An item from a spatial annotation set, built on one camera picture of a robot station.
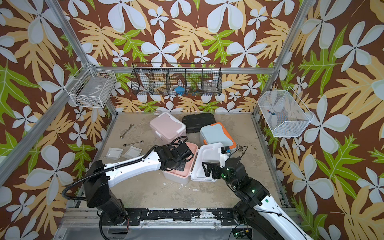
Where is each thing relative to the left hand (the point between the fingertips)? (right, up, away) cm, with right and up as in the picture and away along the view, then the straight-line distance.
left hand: (182, 162), depth 81 cm
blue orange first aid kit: (+20, +16, +10) cm, 28 cm away
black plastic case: (+7, +23, +23) cm, 33 cm away
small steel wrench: (-40, +8, +20) cm, 46 cm away
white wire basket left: (-54, +43, +4) cm, 69 cm away
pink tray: (+4, -1, -3) cm, 5 cm away
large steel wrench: (-41, +21, +31) cm, 56 cm away
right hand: (+13, +2, -9) cm, 16 cm away
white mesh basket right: (+59, +27, +2) cm, 65 cm away
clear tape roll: (-23, +32, +40) cm, 56 cm away
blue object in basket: (-2, +43, +12) cm, 45 cm away
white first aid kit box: (+11, +5, +3) cm, 12 cm away
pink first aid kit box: (-12, +19, +12) cm, 25 cm away
